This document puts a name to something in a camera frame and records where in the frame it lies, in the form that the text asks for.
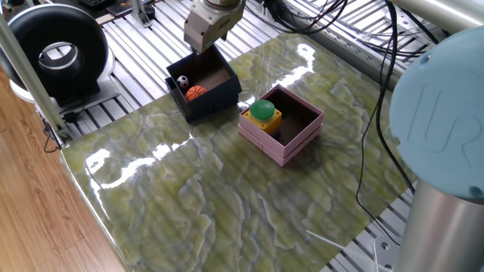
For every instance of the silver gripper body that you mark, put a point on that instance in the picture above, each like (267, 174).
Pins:
(211, 26)

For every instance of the orange mini basketball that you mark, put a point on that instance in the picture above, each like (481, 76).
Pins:
(196, 93)

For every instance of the dark blue box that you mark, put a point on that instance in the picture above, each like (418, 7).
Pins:
(211, 102)

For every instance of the yellow box green push button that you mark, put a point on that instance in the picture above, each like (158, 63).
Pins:
(262, 113)

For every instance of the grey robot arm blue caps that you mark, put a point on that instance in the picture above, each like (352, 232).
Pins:
(438, 113)

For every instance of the pink open box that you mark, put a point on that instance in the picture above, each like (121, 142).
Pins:
(298, 145)

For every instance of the small soccer ball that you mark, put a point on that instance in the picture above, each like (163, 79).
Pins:
(182, 81)

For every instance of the green marble pattern mat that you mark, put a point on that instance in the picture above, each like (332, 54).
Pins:
(227, 196)

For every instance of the white zip tie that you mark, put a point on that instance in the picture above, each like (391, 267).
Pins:
(332, 243)

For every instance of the small aluminium bracket post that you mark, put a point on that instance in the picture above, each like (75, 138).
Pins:
(139, 13)

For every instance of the aluminium frame post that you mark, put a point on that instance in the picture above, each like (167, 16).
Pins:
(30, 79)

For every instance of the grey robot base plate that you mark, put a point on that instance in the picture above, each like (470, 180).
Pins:
(385, 249)

